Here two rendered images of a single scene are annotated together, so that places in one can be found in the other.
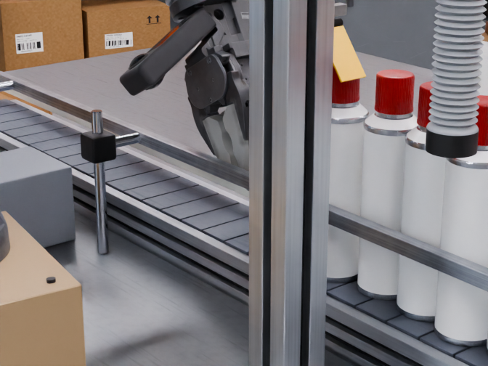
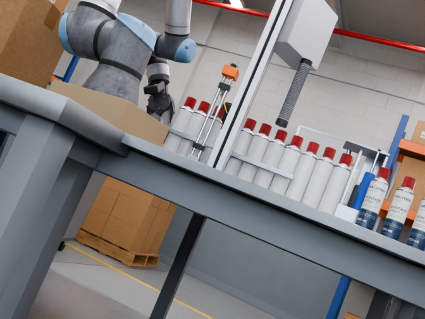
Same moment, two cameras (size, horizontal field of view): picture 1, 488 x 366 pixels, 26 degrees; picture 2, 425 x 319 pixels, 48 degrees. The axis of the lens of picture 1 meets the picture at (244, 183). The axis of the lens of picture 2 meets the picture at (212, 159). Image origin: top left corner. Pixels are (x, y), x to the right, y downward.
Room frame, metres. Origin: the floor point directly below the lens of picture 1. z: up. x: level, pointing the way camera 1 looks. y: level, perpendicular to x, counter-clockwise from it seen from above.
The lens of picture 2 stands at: (-0.26, 0.81, 0.75)
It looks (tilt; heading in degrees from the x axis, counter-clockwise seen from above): 7 degrees up; 321
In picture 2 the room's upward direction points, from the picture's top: 23 degrees clockwise
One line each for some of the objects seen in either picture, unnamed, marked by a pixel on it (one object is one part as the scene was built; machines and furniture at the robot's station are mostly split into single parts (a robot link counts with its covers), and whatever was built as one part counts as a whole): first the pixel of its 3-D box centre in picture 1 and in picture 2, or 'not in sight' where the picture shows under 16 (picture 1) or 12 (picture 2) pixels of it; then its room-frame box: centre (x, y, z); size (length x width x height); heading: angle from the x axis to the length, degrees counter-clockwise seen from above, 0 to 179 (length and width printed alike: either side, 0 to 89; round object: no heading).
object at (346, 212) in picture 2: not in sight; (351, 187); (0.62, -0.46, 1.01); 0.14 x 0.13 x 0.26; 39
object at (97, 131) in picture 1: (116, 179); not in sight; (1.11, 0.14, 0.91); 0.07 x 0.03 x 0.17; 129
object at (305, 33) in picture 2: not in sight; (300, 29); (0.76, -0.12, 1.38); 0.17 x 0.10 x 0.19; 94
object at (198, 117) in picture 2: not in sight; (193, 131); (0.97, -0.06, 0.98); 0.05 x 0.05 x 0.20
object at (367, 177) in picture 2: not in sight; (360, 198); (0.57, -0.44, 0.98); 0.03 x 0.03 x 0.17
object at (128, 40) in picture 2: not in sight; (128, 44); (0.89, 0.30, 1.08); 0.13 x 0.12 x 0.14; 29
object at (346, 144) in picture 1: (338, 171); (208, 137); (0.93, -0.09, 0.98); 0.05 x 0.05 x 0.20
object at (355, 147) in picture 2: not in sight; (365, 150); (0.63, -0.46, 1.14); 0.14 x 0.11 x 0.01; 39
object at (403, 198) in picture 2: not in sight; (398, 210); (0.46, -0.47, 0.98); 0.05 x 0.05 x 0.20
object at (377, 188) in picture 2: not in sight; (373, 200); (0.52, -0.43, 0.98); 0.05 x 0.05 x 0.20
